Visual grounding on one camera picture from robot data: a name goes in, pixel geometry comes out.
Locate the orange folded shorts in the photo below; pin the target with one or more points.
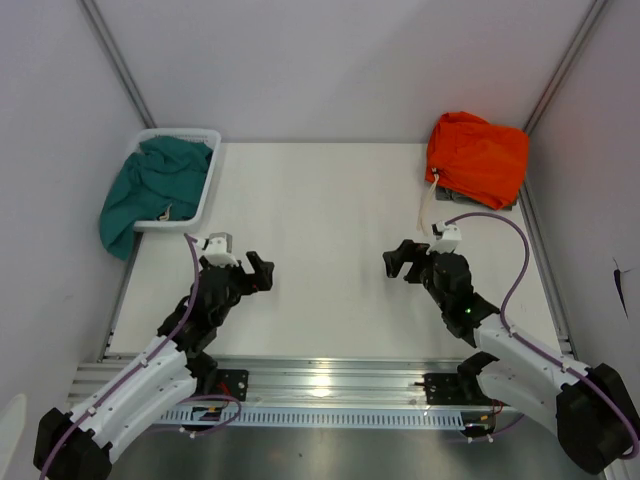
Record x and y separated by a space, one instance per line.
477 159

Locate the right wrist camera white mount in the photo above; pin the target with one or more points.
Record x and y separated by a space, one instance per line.
445 238

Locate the white slotted cable duct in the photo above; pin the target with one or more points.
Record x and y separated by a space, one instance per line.
413 419

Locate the aluminium mounting rail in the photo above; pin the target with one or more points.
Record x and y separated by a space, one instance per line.
321 382

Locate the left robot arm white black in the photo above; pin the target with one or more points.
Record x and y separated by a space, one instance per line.
85 442

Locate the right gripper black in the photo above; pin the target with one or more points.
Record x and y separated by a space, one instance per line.
407 252

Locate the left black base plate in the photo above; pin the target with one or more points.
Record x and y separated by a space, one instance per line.
231 382

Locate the grey folded shorts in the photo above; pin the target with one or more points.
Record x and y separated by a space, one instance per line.
448 195

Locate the aluminium frame post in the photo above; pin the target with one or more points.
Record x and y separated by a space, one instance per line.
107 43
578 42

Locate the white plastic basket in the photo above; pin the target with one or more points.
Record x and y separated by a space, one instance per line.
176 166

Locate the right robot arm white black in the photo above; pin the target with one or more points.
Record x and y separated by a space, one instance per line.
588 409

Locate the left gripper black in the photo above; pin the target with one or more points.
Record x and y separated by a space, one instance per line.
260 280

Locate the left aluminium frame post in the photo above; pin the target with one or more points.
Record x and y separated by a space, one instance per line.
107 43

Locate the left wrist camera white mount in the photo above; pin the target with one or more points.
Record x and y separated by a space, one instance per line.
217 249

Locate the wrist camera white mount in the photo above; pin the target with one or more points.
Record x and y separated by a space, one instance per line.
445 238
217 249

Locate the teal green shorts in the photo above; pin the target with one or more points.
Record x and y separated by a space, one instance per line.
119 214

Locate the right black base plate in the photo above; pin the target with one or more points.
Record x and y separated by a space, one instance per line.
447 389

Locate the right aluminium frame post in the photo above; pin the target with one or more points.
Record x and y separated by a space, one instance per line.
578 42

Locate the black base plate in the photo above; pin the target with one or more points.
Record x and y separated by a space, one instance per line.
231 382
447 389

